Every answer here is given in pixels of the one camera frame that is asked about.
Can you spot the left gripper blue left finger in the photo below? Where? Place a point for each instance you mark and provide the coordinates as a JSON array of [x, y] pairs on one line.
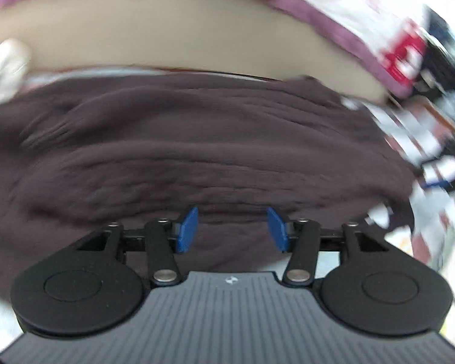
[[165, 238]]

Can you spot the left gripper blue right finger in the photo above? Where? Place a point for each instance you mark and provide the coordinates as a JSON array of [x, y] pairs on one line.
[[301, 239]]

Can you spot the dark brown knit sweater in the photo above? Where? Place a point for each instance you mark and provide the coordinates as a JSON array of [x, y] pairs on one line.
[[79, 154]]

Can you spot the beige bed base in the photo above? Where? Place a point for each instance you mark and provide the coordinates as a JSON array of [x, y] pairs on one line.
[[235, 36]]

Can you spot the checkered cartoon play mat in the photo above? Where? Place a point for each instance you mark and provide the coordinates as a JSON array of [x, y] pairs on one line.
[[418, 135]]

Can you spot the white folded garment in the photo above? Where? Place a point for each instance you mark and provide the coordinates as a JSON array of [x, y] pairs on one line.
[[14, 66]]

